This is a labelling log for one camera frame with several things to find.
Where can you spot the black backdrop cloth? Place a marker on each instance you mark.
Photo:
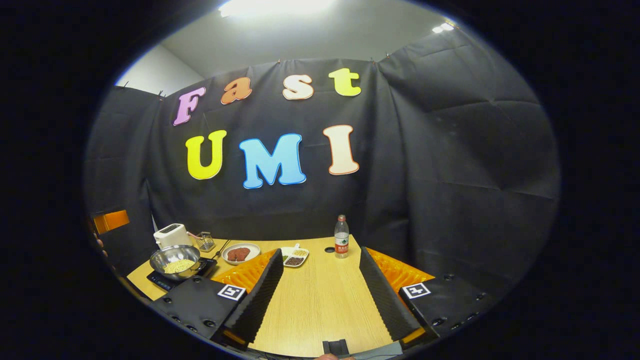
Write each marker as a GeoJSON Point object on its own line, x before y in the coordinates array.
{"type": "Point", "coordinates": [450, 165]}

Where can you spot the small heap of soybeans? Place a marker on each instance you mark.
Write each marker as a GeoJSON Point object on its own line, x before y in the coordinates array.
{"type": "Point", "coordinates": [300, 252]}

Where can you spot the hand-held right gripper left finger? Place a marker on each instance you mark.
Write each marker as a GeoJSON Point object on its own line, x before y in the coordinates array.
{"type": "Point", "coordinates": [257, 295]}

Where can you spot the large ceiling light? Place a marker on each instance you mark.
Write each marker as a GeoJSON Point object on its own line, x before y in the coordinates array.
{"type": "Point", "coordinates": [275, 6]}

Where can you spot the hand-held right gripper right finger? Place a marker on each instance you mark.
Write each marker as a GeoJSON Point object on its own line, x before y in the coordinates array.
{"type": "Point", "coordinates": [385, 297]}

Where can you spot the heap of dark beans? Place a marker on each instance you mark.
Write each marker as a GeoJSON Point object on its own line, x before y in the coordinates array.
{"type": "Point", "coordinates": [295, 261]}

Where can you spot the white oval plate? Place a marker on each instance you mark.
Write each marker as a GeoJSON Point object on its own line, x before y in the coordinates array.
{"type": "Point", "coordinates": [252, 248]}

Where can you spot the white divided dish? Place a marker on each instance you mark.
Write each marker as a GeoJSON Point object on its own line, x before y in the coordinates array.
{"type": "Point", "coordinates": [295, 252]}

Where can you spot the brown meat piece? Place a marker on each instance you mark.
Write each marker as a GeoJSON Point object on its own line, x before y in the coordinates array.
{"type": "Point", "coordinates": [233, 254]}
{"type": "Point", "coordinates": [244, 253]}

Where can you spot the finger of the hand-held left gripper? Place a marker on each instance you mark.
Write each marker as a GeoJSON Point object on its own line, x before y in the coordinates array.
{"type": "Point", "coordinates": [112, 221]}

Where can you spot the black induction cooktop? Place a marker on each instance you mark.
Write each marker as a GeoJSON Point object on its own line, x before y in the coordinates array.
{"type": "Point", "coordinates": [160, 280]}

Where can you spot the pile of soybeans in pot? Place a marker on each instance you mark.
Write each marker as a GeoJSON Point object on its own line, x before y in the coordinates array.
{"type": "Point", "coordinates": [179, 266]}

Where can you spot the white toaster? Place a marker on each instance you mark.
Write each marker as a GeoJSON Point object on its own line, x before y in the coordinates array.
{"type": "Point", "coordinates": [170, 235]}

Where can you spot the clear water bottle red label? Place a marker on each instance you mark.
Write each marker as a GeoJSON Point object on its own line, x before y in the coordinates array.
{"type": "Point", "coordinates": [341, 240]}

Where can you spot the small ceiling light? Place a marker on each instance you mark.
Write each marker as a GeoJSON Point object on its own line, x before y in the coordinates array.
{"type": "Point", "coordinates": [443, 27]}

